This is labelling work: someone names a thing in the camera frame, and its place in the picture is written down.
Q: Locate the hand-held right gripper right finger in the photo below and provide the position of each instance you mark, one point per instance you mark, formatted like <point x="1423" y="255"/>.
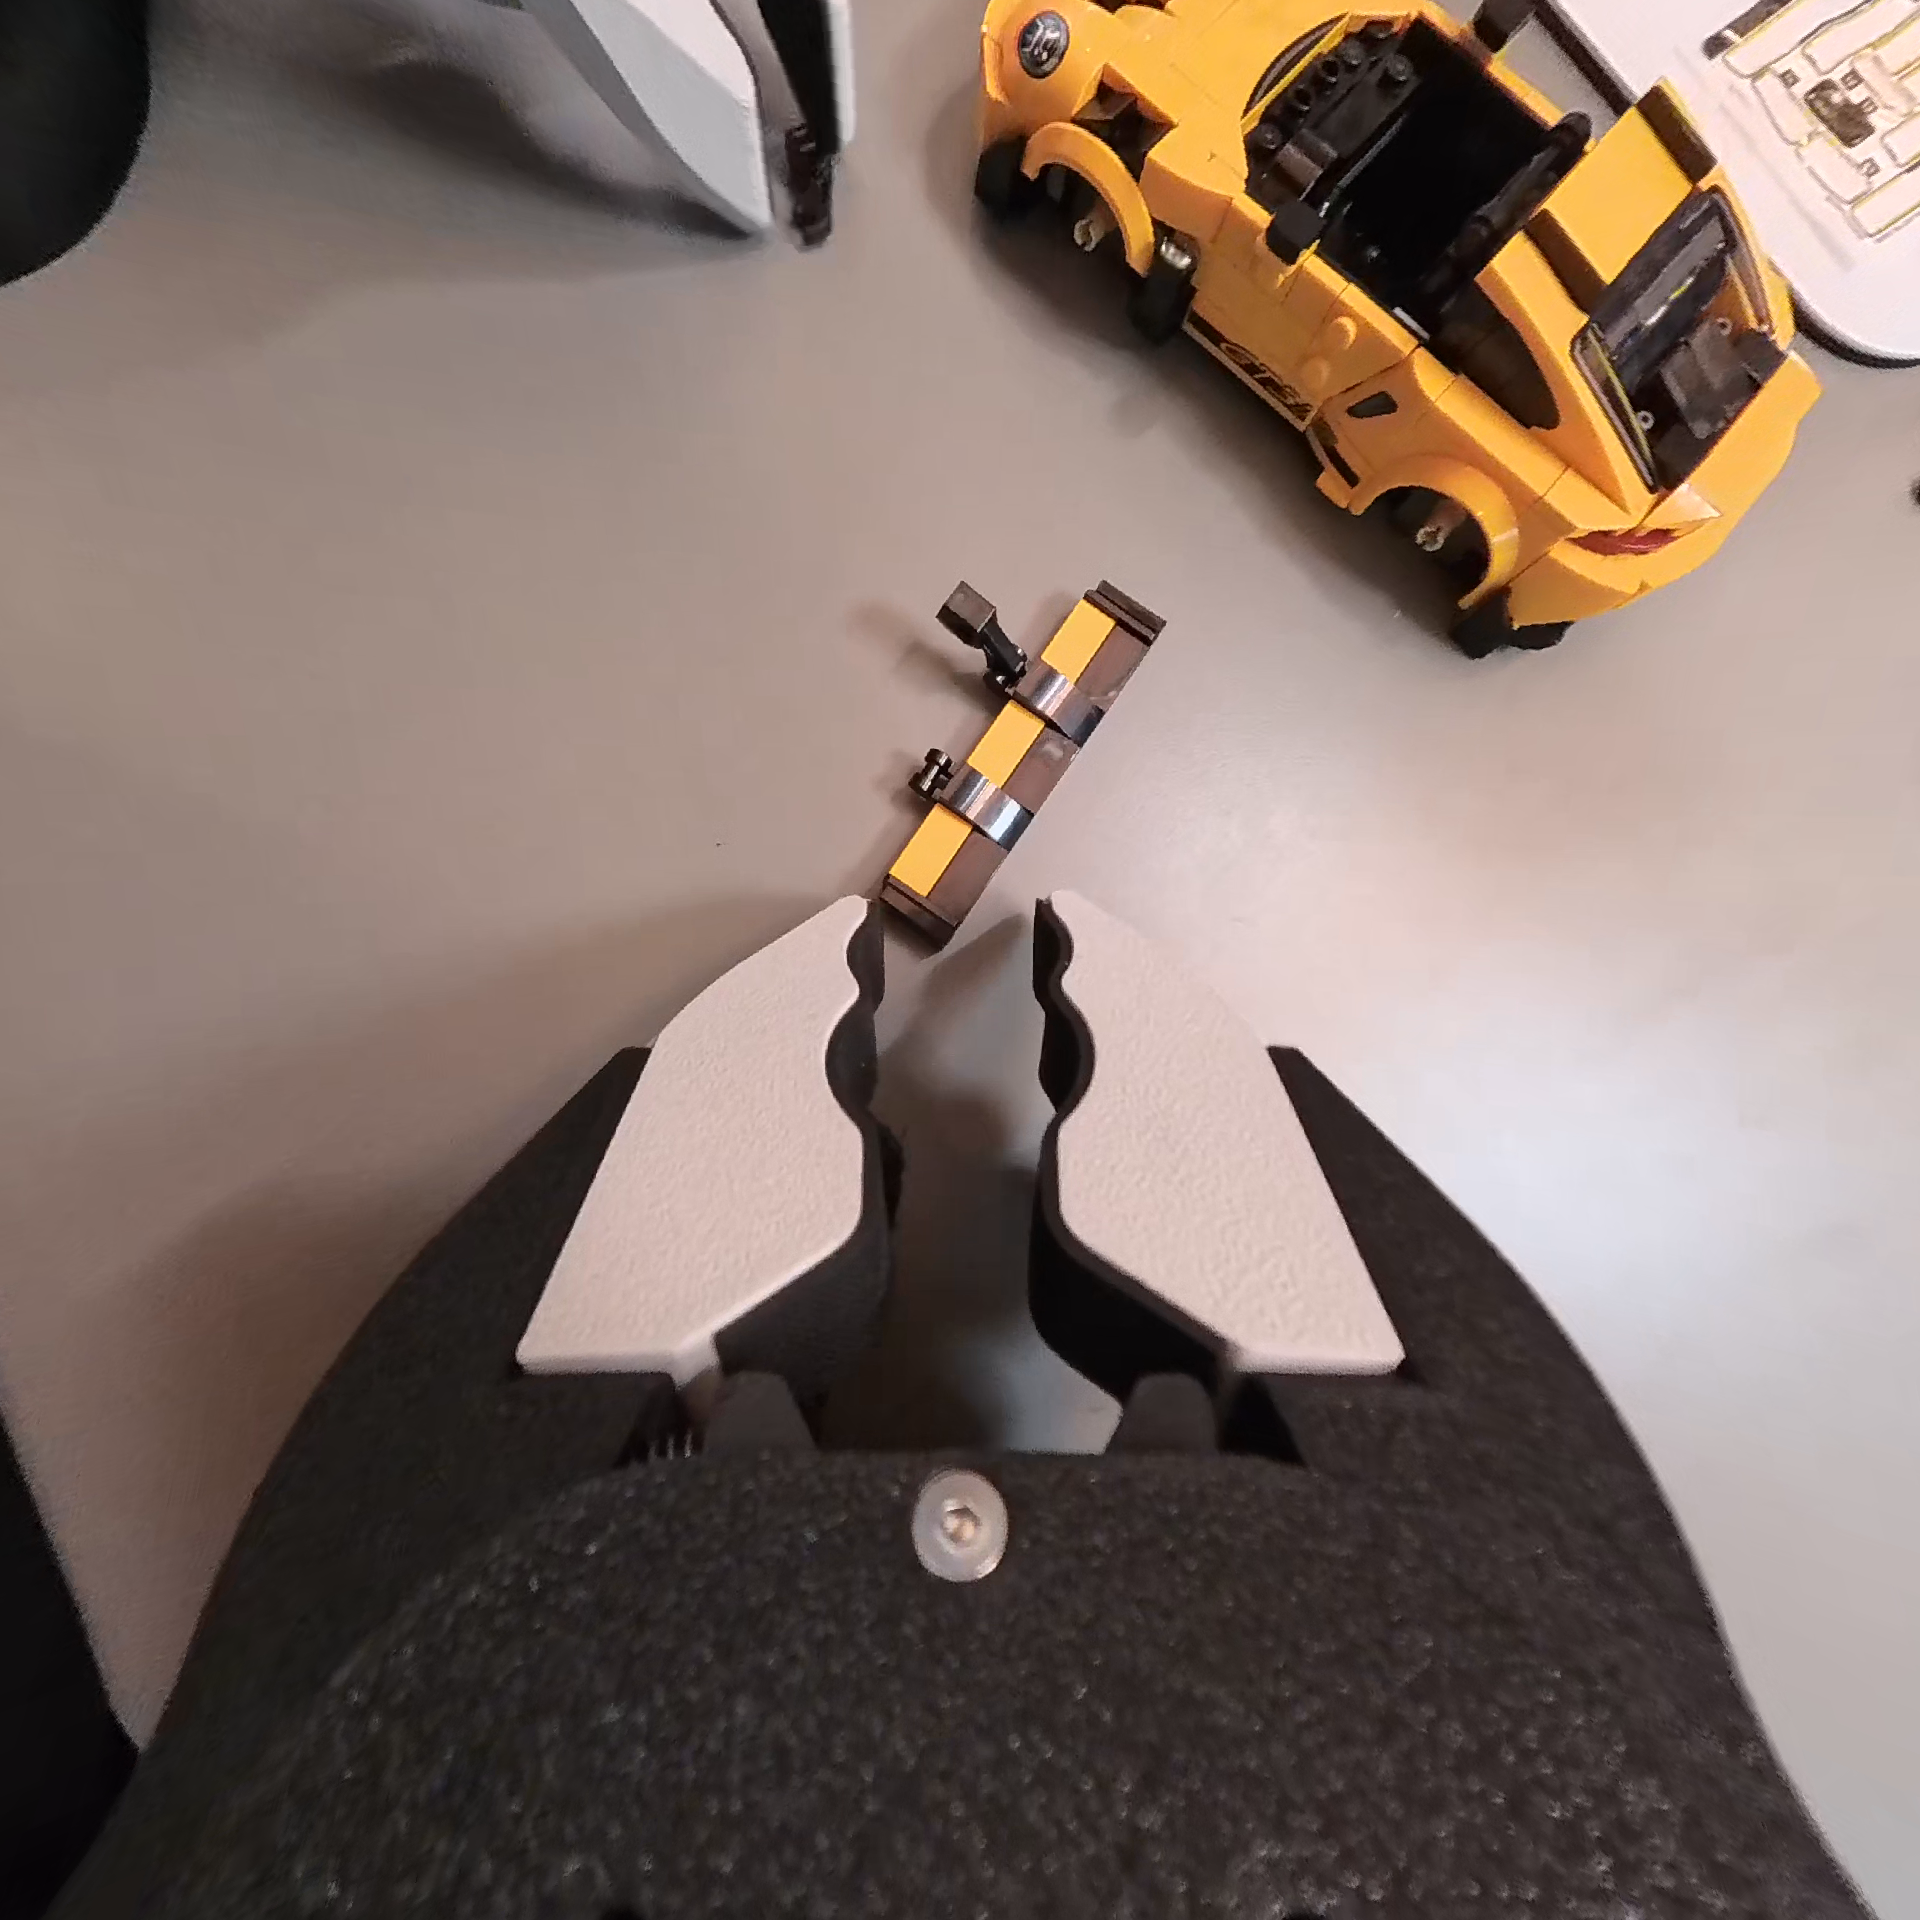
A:
<point x="1214" y="1185"/>

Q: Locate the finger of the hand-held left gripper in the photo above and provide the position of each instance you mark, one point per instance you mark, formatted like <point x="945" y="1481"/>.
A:
<point x="836" y="61"/>
<point x="661" y="91"/>

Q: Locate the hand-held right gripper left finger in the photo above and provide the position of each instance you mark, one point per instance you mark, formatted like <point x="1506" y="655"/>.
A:
<point x="720" y="1185"/>

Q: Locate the yellow black lego spoiler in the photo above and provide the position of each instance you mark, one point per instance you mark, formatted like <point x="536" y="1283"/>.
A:
<point x="1004" y="742"/>

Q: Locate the yellow lego car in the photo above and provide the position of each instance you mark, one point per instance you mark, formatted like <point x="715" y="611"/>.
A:
<point x="1200" y="164"/>

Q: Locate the lego sticker sheet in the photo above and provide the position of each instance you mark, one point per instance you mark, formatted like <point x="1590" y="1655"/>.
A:
<point x="1800" y="135"/>

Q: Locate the white book stand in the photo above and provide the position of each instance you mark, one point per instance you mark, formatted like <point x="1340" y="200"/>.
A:
<point x="1861" y="292"/>

